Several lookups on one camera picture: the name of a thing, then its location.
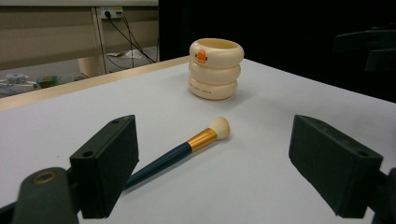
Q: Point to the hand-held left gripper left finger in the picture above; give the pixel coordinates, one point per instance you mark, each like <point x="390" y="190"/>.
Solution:
<point x="104" y="168"/>

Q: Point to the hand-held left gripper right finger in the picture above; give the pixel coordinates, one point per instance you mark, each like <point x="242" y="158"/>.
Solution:
<point x="334" y="165"/>

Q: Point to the cream ringed duck holder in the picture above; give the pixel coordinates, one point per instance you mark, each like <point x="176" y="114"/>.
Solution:
<point x="215" y="69"/>

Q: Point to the green object on floor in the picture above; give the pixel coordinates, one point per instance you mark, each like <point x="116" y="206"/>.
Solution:
<point x="47" y="81"/>

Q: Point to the white crumpled paper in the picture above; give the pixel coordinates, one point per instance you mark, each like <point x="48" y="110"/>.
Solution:
<point x="127" y="54"/>

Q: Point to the clutter of tools on floor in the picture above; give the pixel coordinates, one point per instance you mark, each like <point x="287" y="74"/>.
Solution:
<point x="15" y="81"/>

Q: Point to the beige desk leg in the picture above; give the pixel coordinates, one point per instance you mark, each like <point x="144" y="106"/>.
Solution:
<point x="93" y="43"/>

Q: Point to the wall power socket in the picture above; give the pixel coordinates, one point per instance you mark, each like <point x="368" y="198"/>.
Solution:
<point x="111" y="12"/>

